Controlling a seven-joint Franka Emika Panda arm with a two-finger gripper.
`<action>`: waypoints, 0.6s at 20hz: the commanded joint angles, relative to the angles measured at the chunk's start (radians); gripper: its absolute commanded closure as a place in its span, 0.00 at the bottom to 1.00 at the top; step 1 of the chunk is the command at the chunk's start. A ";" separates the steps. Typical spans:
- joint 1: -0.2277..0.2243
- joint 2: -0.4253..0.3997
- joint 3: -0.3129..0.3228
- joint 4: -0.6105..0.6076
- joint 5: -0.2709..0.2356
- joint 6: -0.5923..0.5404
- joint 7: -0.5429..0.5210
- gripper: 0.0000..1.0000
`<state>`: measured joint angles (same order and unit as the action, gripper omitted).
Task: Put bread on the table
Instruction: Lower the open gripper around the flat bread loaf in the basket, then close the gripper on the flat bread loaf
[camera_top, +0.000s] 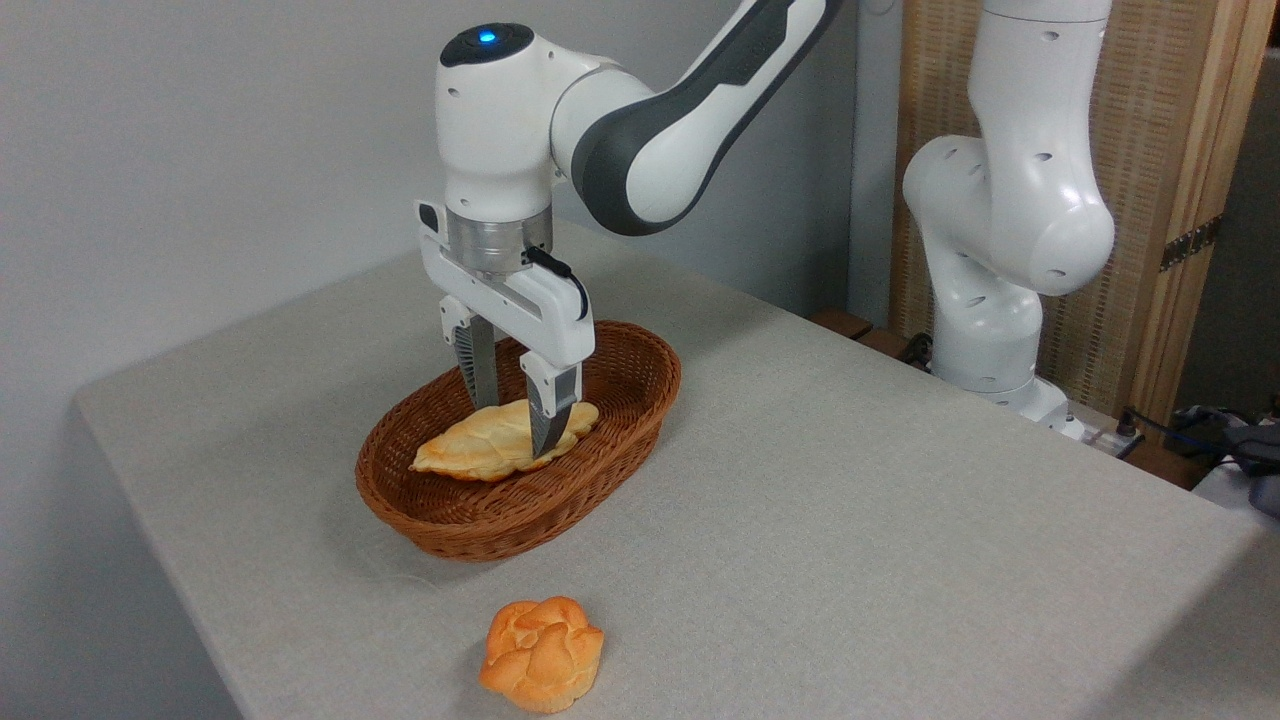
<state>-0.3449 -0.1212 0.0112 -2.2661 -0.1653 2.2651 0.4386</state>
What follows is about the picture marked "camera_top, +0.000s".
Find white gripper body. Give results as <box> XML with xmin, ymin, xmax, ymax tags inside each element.
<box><xmin>417</xmin><ymin>200</ymin><xmax>596</xmax><ymax>371</ymax></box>

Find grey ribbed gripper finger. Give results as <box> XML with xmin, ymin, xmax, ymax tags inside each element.
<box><xmin>518</xmin><ymin>348</ymin><xmax>583</xmax><ymax>458</ymax></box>
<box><xmin>440</xmin><ymin>295</ymin><xmax>501</xmax><ymax>409</ymax></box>

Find long braided bread loaf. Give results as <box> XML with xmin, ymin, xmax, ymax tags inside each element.
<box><xmin>410</xmin><ymin>398</ymin><xmax>601</xmax><ymax>483</ymax></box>

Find round orange bread bun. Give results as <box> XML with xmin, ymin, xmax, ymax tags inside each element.
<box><xmin>478</xmin><ymin>596</ymin><xmax>605</xmax><ymax>714</ymax></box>

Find brown wicker basket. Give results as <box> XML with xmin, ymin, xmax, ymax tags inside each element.
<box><xmin>355</xmin><ymin>320</ymin><xmax>683</xmax><ymax>562</ymax></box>

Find grey linen tablecloth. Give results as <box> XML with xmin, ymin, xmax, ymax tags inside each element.
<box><xmin>72</xmin><ymin>220</ymin><xmax>1280</xmax><ymax>720</ymax></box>

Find metal screen hinge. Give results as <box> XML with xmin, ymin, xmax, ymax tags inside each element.
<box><xmin>1160</xmin><ymin>215</ymin><xmax>1223</xmax><ymax>273</ymax></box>

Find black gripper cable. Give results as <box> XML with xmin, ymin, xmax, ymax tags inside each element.
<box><xmin>525</xmin><ymin>245</ymin><xmax>591</xmax><ymax>323</ymax></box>

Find dark bag with cables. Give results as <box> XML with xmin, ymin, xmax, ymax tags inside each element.
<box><xmin>1165</xmin><ymin>398</ymin><xmax>1280</xmax><ymax>518</ymax></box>

